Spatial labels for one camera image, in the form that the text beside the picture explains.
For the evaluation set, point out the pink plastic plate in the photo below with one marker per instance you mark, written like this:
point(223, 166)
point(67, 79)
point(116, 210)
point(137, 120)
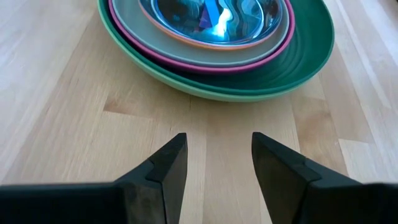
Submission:
point(211, 70)

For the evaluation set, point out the grey-blue plastic plate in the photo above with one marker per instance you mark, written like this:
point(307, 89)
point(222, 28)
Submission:
point(174, 51)

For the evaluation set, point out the dark green plastic plate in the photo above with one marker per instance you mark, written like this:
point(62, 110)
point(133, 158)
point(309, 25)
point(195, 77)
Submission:
point(298, 56)

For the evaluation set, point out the transparent orange small plate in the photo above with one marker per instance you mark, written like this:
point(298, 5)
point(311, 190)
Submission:
point(217, 48)

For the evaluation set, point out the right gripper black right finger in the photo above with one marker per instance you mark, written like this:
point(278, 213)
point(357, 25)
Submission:
point(298, 193)

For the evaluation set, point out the transparent blue small plate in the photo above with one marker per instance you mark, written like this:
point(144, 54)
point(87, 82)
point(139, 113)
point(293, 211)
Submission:
point(186, 18)

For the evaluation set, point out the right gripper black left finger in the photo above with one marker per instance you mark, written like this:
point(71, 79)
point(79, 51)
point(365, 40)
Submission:
point(149, 193)

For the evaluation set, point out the green plastic bowl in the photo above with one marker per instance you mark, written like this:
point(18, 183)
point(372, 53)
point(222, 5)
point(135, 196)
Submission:
point(236, 98)

